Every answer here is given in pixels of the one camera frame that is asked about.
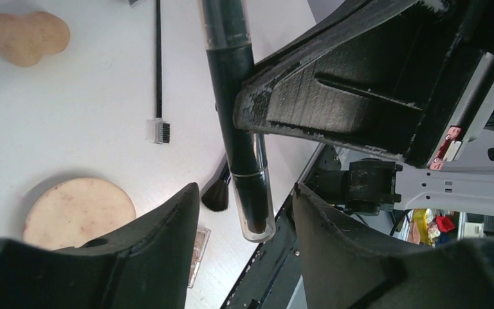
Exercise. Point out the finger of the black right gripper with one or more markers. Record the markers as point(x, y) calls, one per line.
point(382, 77)

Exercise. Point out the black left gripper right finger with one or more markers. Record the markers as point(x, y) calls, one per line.
point(346, 264)

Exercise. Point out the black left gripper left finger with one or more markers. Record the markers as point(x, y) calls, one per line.
point(144, 264)

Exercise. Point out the black powder brush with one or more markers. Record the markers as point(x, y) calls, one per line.
point(215, 195)

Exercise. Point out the round beige sponge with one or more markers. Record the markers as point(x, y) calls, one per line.
point(76, 211)

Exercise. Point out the black brow comb brush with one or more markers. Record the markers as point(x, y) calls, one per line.
point(160, 127)

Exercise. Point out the orange blender sponge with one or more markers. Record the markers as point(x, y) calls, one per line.
point(26, 39)

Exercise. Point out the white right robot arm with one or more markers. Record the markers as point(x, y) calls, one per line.
point(374, 183)

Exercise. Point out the eyeshadow palette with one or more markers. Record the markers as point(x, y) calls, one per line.
point(200, 243)

